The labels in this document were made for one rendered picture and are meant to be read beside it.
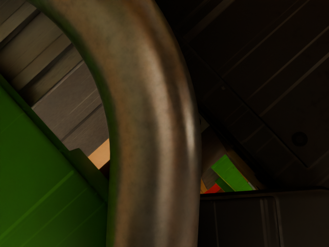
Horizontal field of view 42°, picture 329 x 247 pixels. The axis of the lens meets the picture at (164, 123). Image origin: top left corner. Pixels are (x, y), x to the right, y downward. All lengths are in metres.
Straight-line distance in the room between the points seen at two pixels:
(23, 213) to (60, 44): 0.07
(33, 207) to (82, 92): 0.50
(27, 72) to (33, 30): 0.02
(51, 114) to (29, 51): 0.46
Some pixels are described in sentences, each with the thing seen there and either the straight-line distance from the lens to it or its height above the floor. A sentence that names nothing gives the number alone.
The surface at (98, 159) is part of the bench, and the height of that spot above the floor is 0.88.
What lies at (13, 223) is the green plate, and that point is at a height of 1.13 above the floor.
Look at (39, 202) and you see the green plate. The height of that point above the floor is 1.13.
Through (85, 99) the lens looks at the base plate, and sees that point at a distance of 0.68.
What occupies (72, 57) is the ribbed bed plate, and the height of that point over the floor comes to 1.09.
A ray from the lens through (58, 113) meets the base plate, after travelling 0.66.
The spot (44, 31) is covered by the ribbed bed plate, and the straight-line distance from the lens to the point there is 0.19.
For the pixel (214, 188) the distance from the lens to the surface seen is 3.83.
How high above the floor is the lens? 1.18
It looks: 16 degrees down
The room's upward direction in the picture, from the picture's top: 139 degrees clockwise
